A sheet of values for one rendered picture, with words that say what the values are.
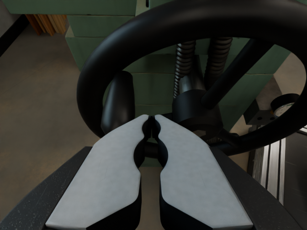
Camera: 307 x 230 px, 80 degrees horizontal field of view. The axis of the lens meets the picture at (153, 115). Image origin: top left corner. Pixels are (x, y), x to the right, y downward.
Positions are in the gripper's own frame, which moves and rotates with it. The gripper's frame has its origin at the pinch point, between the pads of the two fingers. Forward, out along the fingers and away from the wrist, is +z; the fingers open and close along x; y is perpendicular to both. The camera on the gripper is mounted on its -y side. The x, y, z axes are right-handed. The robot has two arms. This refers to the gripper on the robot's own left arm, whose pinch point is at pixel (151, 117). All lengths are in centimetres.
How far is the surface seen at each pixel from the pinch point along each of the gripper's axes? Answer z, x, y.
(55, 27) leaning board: 167, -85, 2
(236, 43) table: 14.4, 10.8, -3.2
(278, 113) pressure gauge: 28.2, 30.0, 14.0
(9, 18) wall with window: 161, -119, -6
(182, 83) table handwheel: 13.5, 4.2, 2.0
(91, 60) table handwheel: 4.6, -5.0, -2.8
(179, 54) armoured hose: 13.2, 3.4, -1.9
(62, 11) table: 23.3, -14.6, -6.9
